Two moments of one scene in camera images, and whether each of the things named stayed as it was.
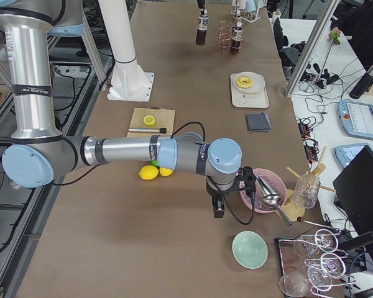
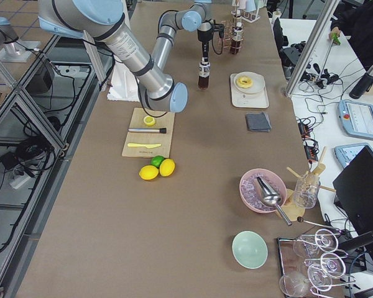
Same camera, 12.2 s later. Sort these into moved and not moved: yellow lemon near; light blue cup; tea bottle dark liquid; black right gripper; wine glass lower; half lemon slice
Moved: black right gripper; tea bottle dark liquid
Not moved: light blue cup; yellow lemon near; wine glass lower; half lemon slice
